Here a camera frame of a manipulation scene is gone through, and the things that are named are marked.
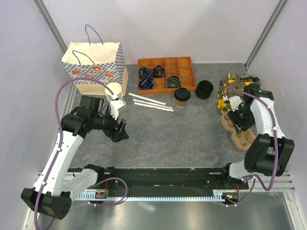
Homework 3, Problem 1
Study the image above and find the grey slotted cable duct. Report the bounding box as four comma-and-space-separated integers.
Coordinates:
75, 190, 229, 202

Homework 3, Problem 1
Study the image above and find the orange wooden compartment tray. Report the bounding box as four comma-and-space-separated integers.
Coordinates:
138, 57, 197, 96

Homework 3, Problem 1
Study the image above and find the stack of black lids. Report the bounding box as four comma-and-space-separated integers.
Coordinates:
196, 80, 213, 99

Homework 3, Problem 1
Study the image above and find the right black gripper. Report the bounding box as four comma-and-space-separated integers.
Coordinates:
226, 104, 256, 135

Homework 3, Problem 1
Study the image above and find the brown pulp cup carrier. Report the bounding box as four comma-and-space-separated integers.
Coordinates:
221, 113, 256, 151

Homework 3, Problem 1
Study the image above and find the blue striped rolled tie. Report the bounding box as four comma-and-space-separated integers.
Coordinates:
138, 75, 154, 90

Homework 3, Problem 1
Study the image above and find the wrapped paper straw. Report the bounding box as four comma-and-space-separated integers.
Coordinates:
134, 102, 174, 112
133, 99, 173, 109
128, 92, 166, 105

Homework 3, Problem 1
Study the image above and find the camouflage fabric bag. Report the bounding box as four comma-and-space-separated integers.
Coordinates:
215, 73, 262, 115

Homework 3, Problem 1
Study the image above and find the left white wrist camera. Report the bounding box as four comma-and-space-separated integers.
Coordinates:
109, 95, 126, 120

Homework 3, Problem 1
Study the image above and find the brown dark rolled tie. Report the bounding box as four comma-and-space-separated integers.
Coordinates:
153, 65, 165, 78

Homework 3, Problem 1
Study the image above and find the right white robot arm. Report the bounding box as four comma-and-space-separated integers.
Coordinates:
219, 84, 295, 189

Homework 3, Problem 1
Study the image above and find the wrapped paper straw lower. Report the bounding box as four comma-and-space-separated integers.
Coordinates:
134, 102, 174, 112

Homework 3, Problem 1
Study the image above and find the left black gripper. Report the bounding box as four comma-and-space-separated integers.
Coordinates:
91, 106, 129, 142

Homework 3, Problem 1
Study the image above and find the black coffee cup lid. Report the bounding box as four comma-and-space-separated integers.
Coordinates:
174, 87, 190, 102

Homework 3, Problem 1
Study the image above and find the dark rolled tie left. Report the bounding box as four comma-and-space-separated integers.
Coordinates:
139, 66, 151, 79

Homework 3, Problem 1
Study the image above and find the green yellow rolled tie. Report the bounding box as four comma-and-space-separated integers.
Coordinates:
166, 75, 181, 88

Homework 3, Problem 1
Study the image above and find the wrapped paper straw middle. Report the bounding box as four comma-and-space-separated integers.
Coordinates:
133, 99, 173, 109

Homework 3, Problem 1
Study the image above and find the checkered paper takeout bag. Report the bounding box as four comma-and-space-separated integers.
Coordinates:
61, 39, 129, 95

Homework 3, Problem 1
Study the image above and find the stack of paper cups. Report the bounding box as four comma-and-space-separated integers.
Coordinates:
105, 82, 123, 102

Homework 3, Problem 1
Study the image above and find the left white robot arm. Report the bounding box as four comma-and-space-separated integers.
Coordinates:
21, 96, 129, 219

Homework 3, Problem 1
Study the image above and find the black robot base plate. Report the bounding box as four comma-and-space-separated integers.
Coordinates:
84, 164, 249, 191

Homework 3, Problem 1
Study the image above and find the single paper coffee cup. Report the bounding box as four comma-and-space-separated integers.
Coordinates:
176, 99, 187, 108

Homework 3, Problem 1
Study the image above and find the wrapped paper straw upper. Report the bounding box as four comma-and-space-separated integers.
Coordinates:
128, 92, 166, 105

